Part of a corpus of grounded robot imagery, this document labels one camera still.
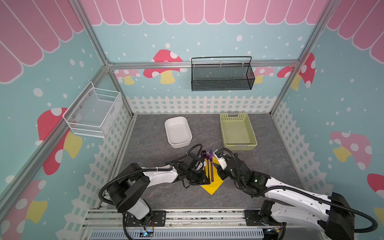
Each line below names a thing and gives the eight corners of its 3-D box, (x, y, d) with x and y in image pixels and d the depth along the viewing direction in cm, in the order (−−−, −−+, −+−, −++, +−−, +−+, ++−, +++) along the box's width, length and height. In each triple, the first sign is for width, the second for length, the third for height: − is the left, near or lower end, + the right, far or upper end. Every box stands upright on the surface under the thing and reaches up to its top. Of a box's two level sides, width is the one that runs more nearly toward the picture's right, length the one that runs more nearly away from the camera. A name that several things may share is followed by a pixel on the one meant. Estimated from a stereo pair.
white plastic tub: (169, 152, 101) (167, 147, 96) (165, 124, 117) (163, 118, 112) (194, 147, 103) (194, 141, 98) (186, 120, 119) (186, 114, 114)
